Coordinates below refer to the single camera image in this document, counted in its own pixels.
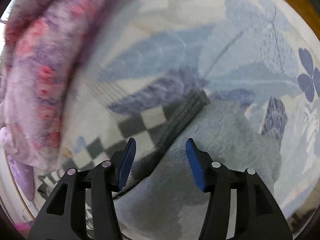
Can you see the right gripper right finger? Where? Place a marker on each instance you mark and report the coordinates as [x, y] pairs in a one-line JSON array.
[[258, 216]]

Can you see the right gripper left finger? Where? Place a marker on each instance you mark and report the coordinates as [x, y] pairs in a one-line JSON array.
[[63, 215]]

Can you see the grey white checkered cardigan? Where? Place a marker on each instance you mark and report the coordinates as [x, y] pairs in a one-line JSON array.
[[140, 134]]

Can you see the grey garment on bed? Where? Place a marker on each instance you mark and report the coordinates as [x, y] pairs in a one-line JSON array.
[[225, 133]]

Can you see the white patterned bed blanket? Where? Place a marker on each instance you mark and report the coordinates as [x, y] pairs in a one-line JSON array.
[[258, 54]]

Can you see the purple pink floral duvet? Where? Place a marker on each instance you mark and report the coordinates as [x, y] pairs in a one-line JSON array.
[[43, 39]]

